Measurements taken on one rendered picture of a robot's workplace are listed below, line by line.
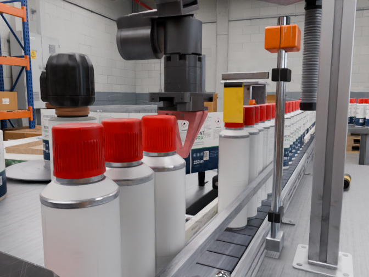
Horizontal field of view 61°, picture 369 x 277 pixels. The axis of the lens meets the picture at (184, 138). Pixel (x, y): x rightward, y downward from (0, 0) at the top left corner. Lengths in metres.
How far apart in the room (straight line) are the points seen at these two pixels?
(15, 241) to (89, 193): 0.38
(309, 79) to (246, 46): 7.57
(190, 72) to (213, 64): 7.88
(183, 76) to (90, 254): 0.30
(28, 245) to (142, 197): 0.33
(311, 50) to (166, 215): 0.46
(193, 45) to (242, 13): 7.93
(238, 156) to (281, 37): 0.19
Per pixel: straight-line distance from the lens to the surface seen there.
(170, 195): 0.29
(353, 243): 0.70
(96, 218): 0.21
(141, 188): 0.25
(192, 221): 0.49
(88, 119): 0.58
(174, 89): 0.46
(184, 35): 0.46
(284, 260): 0.59
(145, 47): 0.49
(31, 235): 0.59
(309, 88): 0.65
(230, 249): 0.49
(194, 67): 0.46
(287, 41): 0.45
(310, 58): 0.66
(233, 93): 0.47
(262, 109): 0.67
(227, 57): 8.17
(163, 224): 0.30
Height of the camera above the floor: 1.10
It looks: 8 degrees down
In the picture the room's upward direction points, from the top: straight up
